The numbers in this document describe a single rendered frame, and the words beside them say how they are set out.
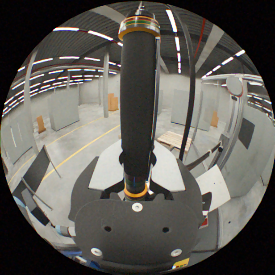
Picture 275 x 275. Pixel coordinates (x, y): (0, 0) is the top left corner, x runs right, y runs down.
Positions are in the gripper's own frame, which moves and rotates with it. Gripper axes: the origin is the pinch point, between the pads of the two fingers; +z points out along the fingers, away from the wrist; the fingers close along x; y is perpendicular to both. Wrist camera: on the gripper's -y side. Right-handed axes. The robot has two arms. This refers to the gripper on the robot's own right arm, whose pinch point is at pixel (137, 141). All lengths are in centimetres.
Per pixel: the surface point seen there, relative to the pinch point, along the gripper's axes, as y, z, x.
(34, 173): 83, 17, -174
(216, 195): 29.6, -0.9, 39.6
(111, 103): 96, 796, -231
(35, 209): 38, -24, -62
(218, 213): 61, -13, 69
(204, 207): 19.1, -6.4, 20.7
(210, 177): 30, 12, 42
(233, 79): -32, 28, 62
